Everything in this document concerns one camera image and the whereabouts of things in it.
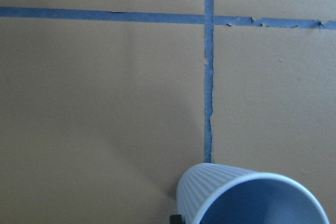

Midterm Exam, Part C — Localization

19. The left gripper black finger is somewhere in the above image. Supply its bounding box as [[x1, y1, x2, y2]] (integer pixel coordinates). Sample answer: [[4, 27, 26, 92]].
[[169, 215, 185, 224]]

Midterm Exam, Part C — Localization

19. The blue ribbed plastic cup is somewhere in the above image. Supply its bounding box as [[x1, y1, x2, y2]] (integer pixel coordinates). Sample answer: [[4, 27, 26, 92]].
[[176, 163, 329, 223]]

